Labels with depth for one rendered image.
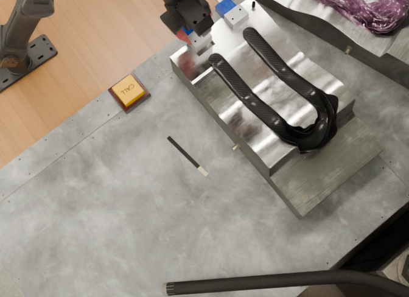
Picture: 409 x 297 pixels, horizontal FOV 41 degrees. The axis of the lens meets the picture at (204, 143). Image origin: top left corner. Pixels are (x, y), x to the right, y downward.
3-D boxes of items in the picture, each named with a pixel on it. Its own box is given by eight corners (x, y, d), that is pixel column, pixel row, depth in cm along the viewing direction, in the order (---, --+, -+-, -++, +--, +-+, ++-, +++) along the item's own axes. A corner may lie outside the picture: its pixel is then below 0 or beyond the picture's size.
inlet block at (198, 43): (162, 13, 137) (160, 6, 132) (178, 0, 137) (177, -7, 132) (196, 53, 136) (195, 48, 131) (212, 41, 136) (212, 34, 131)
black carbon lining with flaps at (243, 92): (204, 63, 137) (202, 47, 128) (254, 25, 139) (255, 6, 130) (296, 170, 130) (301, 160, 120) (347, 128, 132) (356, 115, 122)
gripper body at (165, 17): (212, 8, 124) (201, -14, 118) (176, 37, 124) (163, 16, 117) (196, -6, 127) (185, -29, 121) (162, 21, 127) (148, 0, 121)
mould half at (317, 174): (173, 70, 145) (167, 49, 132) (249, 13, 148) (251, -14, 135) (299, 220, 133) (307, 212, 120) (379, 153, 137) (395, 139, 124)
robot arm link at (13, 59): (15, 23, 135) (-8, 25, 135) (16, 56, 133) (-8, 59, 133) (24, 34, 141) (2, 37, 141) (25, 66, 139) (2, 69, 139)
